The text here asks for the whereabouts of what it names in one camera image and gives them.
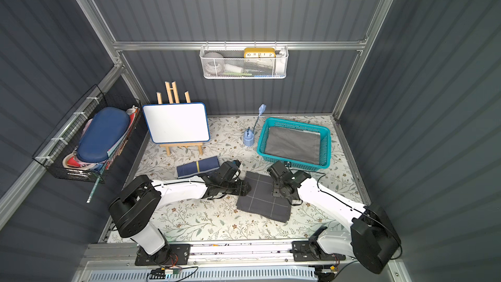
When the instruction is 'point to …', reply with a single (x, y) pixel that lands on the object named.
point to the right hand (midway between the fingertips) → (284, 190)
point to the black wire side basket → (58, 155)
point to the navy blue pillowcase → (197, 167)
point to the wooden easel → (176, 99)
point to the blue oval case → (103, 130)
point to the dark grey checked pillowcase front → (260, 200)
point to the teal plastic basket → (325, 149)
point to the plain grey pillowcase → (297, 144)
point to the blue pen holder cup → (248, 136)
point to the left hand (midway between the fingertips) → (247, 190)
